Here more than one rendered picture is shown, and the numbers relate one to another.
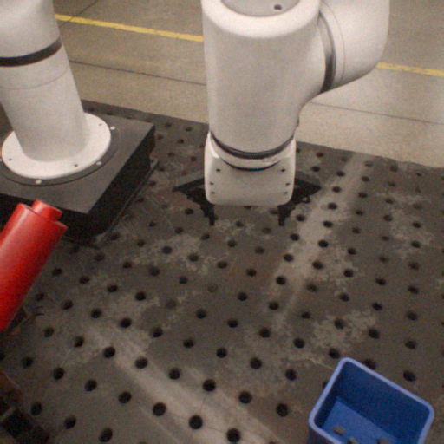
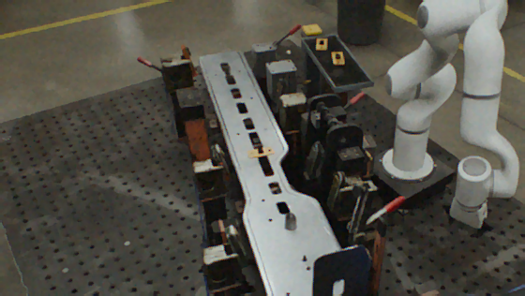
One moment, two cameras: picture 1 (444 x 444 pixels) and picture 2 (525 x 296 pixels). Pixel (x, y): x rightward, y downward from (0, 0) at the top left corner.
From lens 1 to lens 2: 110 cm
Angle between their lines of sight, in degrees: 25
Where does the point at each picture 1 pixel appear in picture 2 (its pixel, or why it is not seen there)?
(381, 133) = not seen: outside the picture
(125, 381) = (390, 266)
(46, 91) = (413, 144)
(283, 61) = (472, 185)
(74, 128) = (417, 161)
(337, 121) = not seen: outside the picture
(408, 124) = not seen: outside the picture
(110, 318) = (395, 244)
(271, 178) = (472, 215)
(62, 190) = (400, 185)
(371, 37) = (506, 188)
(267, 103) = (468, 194)
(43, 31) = (423, 125)
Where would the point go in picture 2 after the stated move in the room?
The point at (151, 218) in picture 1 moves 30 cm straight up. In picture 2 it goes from (432, 214) to (447, 149)
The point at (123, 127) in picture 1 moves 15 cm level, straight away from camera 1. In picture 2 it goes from (440, 167) to (447, 144)
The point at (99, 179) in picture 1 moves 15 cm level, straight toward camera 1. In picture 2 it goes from (417, 186) to (412, 214)
